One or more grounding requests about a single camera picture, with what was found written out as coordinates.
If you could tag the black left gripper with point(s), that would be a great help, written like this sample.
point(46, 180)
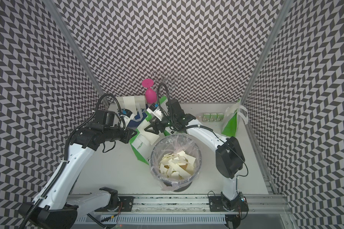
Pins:
point(129, 134)

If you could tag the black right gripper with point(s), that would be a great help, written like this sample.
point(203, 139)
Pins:
point(155, 124)

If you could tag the green white takeout bag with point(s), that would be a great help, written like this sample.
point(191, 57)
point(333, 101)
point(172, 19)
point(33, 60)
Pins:
point(142, 143)

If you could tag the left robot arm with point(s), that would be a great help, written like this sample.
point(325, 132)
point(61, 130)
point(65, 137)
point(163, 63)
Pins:
point(50, 208)

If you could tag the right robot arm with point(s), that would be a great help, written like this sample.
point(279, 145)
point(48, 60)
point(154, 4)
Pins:
point(229, 157)

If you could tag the blue paper bag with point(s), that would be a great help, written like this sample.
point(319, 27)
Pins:
point(137, 105)

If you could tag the pink plastic wine glass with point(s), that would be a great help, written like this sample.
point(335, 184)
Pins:
point(150, 94)

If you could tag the trash bin with plastic liner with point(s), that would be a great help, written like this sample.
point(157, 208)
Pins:
point(174, 144)

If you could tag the clear bag with snack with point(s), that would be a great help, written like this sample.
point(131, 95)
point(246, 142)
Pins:
point(199, 117)

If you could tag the shredded receipt pieces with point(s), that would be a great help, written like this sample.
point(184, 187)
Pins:
point(178, 166)

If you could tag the left green juice box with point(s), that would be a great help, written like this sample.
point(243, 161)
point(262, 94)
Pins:
point(206, 117)

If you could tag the green juice box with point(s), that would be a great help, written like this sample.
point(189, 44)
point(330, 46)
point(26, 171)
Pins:
point(213, 117)
point(220, 117)
point(206, 117)

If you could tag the middle green juice box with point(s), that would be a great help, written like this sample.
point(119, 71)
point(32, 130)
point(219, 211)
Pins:
point(213, 117)

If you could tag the right green juice box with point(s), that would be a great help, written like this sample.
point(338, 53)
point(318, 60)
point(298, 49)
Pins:
point(220, 117)

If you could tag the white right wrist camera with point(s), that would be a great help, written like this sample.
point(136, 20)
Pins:
point(155, 111)

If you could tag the chrome wire glass rack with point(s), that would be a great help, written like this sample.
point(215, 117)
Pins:
point(170, 78)

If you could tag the green white bag with handles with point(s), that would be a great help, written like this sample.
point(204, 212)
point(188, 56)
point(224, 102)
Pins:
point(232, 117)

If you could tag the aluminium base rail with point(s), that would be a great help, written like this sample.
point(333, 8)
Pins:
point(153, 210)

